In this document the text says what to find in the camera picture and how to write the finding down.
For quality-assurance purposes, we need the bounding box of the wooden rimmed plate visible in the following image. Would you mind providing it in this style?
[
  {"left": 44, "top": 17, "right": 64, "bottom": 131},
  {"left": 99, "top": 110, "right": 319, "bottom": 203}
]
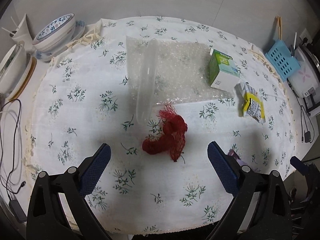
[{"left": 5, "top": 54, "right": 38, "bottom": 101}]

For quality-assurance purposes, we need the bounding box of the yellow snack packet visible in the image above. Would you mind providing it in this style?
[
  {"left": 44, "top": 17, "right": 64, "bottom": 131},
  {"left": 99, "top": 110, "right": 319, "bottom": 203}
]
[{"left": 234, "top": 82, "right": 266, "bottom": 124}]

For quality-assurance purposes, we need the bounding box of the blue patterned white bowl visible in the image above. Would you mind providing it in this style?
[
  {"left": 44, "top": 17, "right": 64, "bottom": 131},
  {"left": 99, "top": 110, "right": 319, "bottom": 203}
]
[{"left": 35, "top": 20, "right": 87, "bottom": 63}]

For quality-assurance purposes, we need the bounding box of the large white bowl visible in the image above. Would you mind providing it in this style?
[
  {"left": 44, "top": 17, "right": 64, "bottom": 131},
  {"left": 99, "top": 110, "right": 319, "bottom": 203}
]
[{"left": 0, "top": 44, "right": 28, "bottom": 93}]

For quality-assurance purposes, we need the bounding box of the clear plastic tube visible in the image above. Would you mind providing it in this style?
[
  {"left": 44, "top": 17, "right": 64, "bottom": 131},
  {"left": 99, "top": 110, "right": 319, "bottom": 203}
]
[{"left": 136, "top": 39, "right": 159, "bottom": 126}]

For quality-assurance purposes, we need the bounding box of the black power adapter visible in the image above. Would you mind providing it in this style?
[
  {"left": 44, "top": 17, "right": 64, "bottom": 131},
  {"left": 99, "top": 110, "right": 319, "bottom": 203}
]
[{"left": 9, "top": 199, "right": 27, "bottom": 222}]

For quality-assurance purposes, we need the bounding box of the red mesh net bag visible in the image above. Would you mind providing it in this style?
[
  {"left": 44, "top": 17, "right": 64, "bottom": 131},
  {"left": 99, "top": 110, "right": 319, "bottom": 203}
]
[{"left": 142, "top": 102, "right": 188, "bottom": 162}]

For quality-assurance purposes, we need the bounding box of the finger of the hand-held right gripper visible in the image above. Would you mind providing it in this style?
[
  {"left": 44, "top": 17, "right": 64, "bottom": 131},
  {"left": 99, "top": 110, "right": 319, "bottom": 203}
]
[{"left": 290, "top": 156, "right": 312, "bottom": 177}]

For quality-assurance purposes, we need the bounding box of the white wall socket with plug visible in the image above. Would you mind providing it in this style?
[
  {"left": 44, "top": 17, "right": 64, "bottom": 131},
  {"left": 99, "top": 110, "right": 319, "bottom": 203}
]
[{"left": 300, "top": 29, "right": 312, "bottom": 46}]

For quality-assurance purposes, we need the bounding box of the green and white medicine box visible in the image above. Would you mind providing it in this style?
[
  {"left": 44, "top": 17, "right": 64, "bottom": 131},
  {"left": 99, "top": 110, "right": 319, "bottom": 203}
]
[{"left": 207, "top": 49, "right": 242, "bottom": 92}]

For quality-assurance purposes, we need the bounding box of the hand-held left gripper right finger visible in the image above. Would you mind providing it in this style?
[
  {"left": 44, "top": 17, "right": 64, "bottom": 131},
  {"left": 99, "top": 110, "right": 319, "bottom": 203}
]
[{"left": 207, "top": 141, "right": 294, "bottom": 240}]

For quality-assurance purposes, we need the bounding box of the white rice cooker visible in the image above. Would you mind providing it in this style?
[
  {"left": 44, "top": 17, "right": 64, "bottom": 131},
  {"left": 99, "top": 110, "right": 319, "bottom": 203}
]
[{"left": 287, "top": 45, "right": 320, "bottom": 98}]

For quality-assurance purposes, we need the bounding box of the clear bubble wrap sheet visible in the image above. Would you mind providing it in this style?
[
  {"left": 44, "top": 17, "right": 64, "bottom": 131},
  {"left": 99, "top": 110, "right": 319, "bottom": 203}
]
[{"left": 126, "top": 35, "right": 240, "bottom": 106}]

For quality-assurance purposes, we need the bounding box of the blue perforated utensil holder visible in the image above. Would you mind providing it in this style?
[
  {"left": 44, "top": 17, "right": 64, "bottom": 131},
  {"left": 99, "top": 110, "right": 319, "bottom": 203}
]
[{"left": 265, "top": 40, "right": 300, "bottom": 82}]

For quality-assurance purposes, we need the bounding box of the white pitcher with sticks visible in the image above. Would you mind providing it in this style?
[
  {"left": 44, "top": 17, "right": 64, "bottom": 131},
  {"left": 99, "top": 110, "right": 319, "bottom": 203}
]
[{"left": 2, "top": 14, "right": 34, "bottom": 43}]

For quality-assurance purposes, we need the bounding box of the thin black cable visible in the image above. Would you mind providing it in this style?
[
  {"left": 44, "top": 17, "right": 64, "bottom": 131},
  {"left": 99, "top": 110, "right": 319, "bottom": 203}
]
[{"left": 0, "top": 99, "right": 27, "bottom": 195}]

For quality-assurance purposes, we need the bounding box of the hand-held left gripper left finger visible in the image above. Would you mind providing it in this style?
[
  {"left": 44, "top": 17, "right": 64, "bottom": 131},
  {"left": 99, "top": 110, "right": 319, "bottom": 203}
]
[{"left": 26, "top": 143, "right": 112, "bottom": 240}]

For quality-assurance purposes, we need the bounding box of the blue patterned porcelain bowl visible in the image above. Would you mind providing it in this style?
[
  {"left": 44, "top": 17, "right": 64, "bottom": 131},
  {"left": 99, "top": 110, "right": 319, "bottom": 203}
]
[{"left": 32, "top": 13, "right": 76, "bottom": 55}]

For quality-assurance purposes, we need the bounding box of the white floral tablecloth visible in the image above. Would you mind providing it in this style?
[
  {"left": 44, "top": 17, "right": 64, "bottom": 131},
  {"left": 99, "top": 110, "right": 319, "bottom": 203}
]
[{"left": 24, "top": 16, "right": 299, "bottom": 235}]

